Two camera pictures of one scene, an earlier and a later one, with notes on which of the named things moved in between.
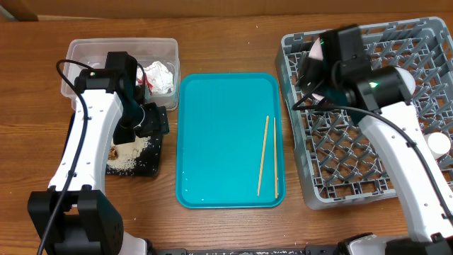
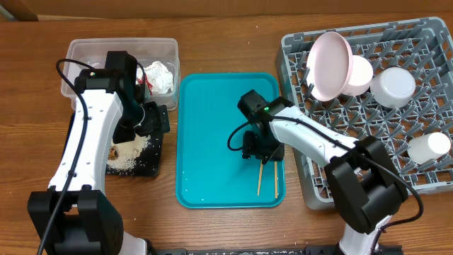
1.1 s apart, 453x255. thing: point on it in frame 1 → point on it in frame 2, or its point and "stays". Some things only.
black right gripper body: x=312 y=77 → x=263 y=146
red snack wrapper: x=148 y=84 stays
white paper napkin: x=159 y=78 stays
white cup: x=438 y=143 stays
